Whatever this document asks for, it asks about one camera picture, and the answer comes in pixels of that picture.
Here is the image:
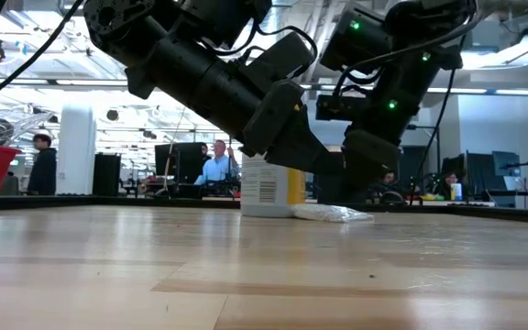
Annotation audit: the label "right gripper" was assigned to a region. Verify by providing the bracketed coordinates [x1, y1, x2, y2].
[336, 128, 404, 205]

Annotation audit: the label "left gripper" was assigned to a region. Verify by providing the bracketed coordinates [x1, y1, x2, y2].
[240, 80, 339, 176]

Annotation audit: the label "bagged white cotton swabs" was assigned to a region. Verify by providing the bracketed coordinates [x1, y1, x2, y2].
[292, 203, 376, 225]

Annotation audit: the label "black partition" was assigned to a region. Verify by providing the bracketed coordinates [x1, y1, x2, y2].
[399, 146, 430, 198]

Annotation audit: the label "white canister with yellow label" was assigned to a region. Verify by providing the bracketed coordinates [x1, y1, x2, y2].
[239, 153, 307, 218]

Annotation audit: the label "black monitor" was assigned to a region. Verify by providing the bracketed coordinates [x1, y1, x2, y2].
[154, 142, 204, 185]

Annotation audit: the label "dark desk monitors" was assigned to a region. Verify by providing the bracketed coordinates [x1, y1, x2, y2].
[441, 150, 522, 203]

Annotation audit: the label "black cabinet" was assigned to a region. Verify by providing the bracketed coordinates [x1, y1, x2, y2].
[92, 152, 122, 197]

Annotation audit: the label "white pillar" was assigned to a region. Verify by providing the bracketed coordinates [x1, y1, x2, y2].
[54, 103, 99, 197]

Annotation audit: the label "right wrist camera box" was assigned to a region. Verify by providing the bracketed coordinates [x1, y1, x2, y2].
[314, 93, 371, 124]

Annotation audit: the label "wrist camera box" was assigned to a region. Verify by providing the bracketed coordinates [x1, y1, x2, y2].
[244, 30, 316, 83]
[314, 93, 371, 124]

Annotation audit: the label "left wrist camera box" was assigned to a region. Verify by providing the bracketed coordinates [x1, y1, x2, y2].
[244, 30, 316, 83]

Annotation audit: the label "black gantry frame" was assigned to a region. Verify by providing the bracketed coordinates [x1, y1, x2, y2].
[405, 123, 442, 193]

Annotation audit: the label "black aluminium table frame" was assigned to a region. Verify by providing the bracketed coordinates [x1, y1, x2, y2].
[0, 194, 528, 226]

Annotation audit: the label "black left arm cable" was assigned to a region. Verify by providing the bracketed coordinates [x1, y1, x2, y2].
[0, 0, 85, 105]

